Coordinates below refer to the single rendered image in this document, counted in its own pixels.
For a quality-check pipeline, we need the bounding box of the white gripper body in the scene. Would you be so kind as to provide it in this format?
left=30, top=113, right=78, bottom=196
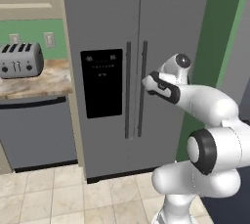
left=142, top=70, right=161, bottom=97

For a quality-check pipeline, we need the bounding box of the plain grey fridge door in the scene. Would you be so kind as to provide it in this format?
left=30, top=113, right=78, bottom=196
left=134, top=0, right=212, bottom=171

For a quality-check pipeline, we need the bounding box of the grey fridge door with dispenser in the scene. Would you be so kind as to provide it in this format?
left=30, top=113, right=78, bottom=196
left=61, top=0, right=142, bottom=179

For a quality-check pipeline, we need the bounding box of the black fridge kick plate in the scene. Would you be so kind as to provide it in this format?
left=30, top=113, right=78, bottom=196
left=86, top=166, right=158, bottom=185

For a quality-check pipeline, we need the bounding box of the beige tall side panel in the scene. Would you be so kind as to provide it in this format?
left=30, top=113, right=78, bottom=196
left=56, top=0, right=88, bottom=177

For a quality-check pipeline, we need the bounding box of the grey dishwasher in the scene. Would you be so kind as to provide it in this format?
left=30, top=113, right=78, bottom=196
left=0, top=94, right=79, bottom=174

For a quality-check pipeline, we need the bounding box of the silver four-slot toaster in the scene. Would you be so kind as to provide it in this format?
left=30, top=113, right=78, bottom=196
left=0, top=41, right=45, bottom=80

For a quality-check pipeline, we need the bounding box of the dark fridge door handle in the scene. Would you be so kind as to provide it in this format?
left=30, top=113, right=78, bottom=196
left=137, top=39, right=148, bottom=138

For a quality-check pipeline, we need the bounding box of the white wall outlet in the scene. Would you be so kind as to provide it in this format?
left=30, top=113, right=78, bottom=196
left=43, top=31, right=55, bottom=49
left=8, top=33, right=21, bottom=45

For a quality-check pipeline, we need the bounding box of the dark dishwasher handle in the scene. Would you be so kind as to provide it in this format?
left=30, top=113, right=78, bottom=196
left=0, top=96, right=68, bottom=111

